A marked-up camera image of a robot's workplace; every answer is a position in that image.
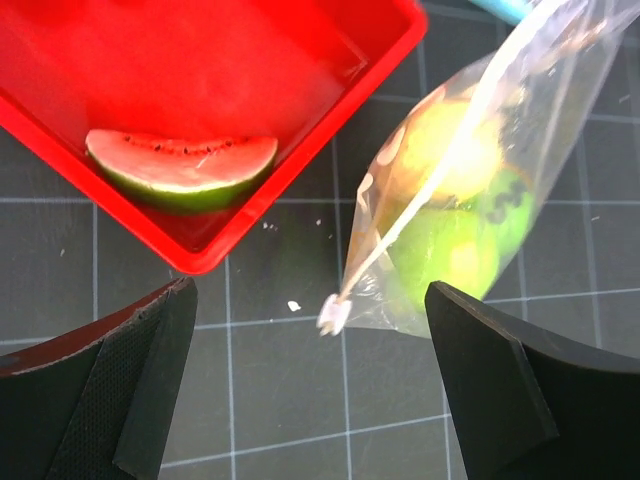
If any blue zipper clear bag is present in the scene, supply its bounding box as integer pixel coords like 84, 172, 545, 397
470, 0, 537, 25

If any watermelon slice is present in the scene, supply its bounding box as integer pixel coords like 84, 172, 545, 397
85, 129, 279, 214

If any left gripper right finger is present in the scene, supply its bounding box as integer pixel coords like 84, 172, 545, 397
425, 282, 639, 479

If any small striped watermelon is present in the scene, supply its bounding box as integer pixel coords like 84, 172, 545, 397
472, 168, 535, 256

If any red plastic tray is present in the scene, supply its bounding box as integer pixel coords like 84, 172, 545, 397
1, 1, 428, 275

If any yellow orange round fruit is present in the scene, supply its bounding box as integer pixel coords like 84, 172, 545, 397
390, 100, 504, 201

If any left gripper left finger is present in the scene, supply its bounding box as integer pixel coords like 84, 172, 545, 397
1, 278, 198, 479

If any black grid mat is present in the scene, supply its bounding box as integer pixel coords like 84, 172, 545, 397
1, 1, 639, 479

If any polka dot zip bag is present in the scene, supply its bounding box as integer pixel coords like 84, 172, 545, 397
316, 1, 639, 338

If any green apple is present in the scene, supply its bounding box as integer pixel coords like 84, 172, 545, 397
387, 209, 500, 309

